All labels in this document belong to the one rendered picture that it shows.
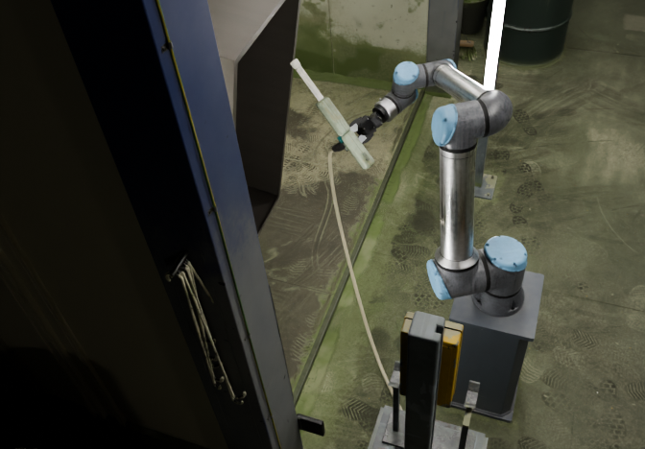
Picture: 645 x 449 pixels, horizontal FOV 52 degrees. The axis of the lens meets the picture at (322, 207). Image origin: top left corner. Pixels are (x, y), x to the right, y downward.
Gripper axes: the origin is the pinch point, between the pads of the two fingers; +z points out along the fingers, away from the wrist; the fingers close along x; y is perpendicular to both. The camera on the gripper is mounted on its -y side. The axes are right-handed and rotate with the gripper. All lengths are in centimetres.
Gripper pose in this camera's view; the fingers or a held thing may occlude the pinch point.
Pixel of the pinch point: (346, 142)
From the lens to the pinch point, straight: 250.6
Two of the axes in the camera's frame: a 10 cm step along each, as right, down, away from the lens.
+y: -3.3, 0.5, 9.4
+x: -6.0, -7.9, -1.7
